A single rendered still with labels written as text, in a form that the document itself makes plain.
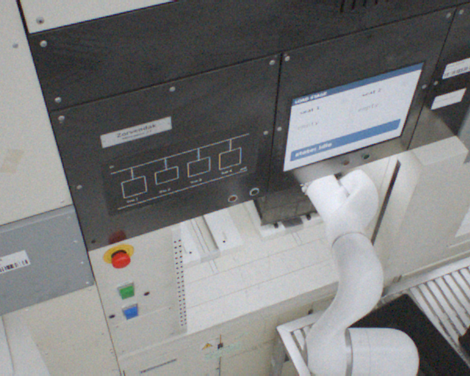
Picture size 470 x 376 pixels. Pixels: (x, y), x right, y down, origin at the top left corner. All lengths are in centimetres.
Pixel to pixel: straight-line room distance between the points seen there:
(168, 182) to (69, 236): 22
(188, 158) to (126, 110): 19
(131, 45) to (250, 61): 22
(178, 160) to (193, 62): 23
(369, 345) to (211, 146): 50
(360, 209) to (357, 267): 26
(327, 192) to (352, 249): 32
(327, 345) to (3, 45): 81
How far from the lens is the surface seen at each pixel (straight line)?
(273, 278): 198
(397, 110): 147
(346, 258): 141
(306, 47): 120
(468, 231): 219
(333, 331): 138
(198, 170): 131
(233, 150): 130
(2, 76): 104
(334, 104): 134
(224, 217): 205
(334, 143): 144
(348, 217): 156
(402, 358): 142
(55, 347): 171
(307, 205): 197
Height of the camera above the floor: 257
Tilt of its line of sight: 53 degrees down
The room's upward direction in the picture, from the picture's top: 2 degrees clockwise
